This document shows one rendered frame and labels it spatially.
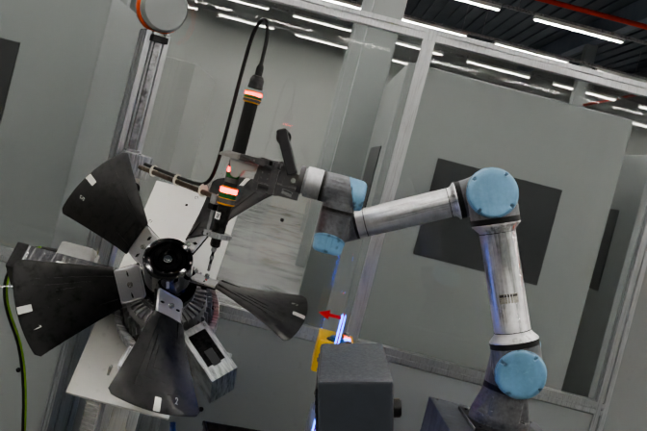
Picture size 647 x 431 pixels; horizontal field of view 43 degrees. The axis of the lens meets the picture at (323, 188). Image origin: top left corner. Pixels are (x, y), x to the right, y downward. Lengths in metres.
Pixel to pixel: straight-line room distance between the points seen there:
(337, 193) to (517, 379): 0.59
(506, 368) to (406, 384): 0.89
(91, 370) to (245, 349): 0.74
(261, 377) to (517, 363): 1.10
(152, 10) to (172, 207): 0.63
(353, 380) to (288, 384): 1.59
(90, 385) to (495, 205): 1.08
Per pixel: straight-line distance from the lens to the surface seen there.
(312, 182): 1.98
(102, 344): 2.23
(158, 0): 2.67
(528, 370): 1.99
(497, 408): 2.14
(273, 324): 1.96
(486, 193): 1.94
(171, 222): 2.42
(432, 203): 2.10
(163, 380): 1.94
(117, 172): 2.19
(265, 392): 2.83
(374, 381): 1.23
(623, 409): 5.68
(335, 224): 1.99
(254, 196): 2.15
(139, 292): 2.07
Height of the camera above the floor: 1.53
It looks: 2 degrees down
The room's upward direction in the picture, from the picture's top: 14 degrees clockwise
